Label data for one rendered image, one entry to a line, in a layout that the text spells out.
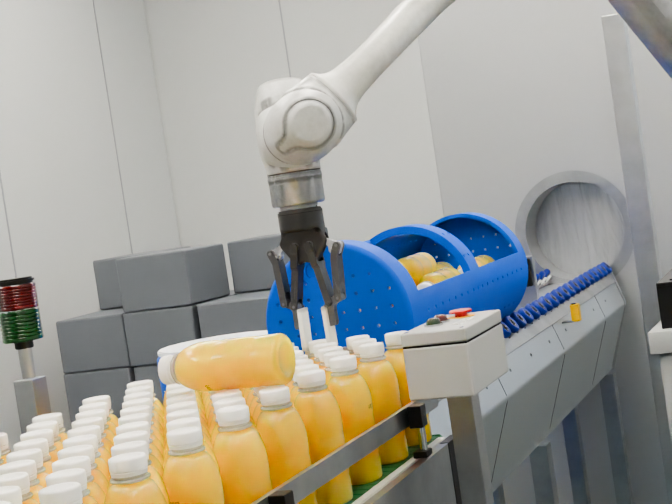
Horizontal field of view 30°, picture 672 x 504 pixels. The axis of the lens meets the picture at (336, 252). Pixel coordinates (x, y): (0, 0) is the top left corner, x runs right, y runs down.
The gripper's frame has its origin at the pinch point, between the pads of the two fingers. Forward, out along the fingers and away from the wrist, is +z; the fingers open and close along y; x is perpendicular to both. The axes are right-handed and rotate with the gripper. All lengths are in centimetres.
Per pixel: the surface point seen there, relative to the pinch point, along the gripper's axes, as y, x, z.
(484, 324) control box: -31.0, 8.5, 1.2
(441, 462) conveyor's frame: -19.9, 5.1, 22.5
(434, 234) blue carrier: -4, -56, -11
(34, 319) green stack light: 35.8, 26.9, -9.0
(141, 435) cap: -9, 71, 2
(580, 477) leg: 9, -213, 80
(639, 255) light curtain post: -28, -158, 6
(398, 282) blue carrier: -9.6, -15.8, -4.9
